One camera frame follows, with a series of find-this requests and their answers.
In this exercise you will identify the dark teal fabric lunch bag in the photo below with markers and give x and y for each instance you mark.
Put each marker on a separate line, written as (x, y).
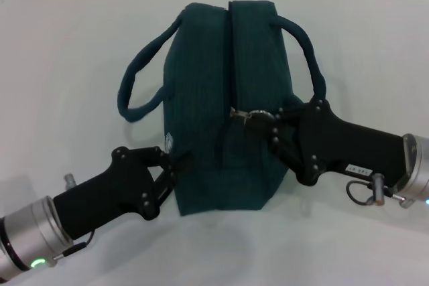
(207, 81)

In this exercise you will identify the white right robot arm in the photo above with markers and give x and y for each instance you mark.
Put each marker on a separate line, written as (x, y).
(419, 172)

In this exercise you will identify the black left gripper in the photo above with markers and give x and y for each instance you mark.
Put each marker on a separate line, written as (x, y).
(120, 189)

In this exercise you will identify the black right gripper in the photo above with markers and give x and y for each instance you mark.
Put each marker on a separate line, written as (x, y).
(342, 145)

